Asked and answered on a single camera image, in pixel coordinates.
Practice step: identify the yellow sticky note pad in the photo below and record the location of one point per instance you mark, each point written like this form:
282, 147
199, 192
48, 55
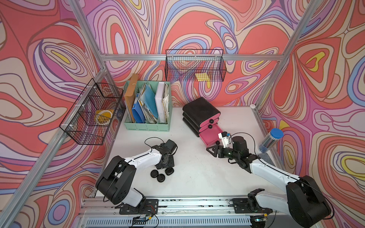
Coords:
202, 77

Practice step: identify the grey eraser block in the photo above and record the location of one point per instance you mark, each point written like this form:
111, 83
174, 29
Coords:
266, 158

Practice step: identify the white binder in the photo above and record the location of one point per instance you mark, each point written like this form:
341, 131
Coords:
159, 102

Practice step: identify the green file organizer box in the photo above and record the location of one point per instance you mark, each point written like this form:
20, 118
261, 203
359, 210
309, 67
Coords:
151, 124

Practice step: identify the black round earphone case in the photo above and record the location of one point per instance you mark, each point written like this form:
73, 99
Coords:
161, 178
154, 173

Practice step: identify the brown cardboard folder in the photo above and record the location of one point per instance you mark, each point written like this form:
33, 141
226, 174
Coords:
130, 94

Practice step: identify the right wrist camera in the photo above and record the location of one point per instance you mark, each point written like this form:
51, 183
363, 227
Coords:
225, 139

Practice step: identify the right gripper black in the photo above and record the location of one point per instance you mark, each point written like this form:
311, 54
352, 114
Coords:
216, 151

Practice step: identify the black wire basket back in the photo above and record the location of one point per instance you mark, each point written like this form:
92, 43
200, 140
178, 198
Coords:
182, 64

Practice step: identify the yellow tape roll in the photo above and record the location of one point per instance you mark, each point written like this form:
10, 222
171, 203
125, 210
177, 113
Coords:
103, 117

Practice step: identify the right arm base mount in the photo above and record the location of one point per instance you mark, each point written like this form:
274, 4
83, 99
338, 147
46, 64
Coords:
247, 205

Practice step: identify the black square earphone case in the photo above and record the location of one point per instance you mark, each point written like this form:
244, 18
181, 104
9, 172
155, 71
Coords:
169, 171

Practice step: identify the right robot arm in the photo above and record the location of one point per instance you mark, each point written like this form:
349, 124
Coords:
301, 198

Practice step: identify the black wire basket left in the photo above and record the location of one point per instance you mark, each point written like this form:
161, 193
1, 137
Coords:
80, 124

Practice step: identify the blue capped clear tube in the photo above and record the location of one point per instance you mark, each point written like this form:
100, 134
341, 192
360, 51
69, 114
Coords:
270, 139

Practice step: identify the pink bottom drawer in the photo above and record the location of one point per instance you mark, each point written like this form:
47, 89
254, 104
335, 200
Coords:
210, 135

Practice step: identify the blue folder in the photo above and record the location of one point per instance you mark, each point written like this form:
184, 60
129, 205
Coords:
138, 113

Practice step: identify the black drawer cabinet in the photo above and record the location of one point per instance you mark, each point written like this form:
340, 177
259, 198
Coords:
197, 111

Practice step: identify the teal plastic folder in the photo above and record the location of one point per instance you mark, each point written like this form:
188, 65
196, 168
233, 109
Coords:
148, 98

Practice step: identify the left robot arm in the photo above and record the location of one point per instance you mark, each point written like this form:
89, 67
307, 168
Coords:
115, 182

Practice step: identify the pink top drawer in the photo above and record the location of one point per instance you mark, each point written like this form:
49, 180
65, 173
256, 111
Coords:
210, 118

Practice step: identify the black wire basket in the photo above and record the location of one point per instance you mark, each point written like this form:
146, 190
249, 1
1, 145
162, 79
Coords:
80, 124
182, 64

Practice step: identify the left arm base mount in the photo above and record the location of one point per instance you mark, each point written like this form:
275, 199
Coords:
147, 206

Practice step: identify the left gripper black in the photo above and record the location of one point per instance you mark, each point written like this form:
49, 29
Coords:
171, 163

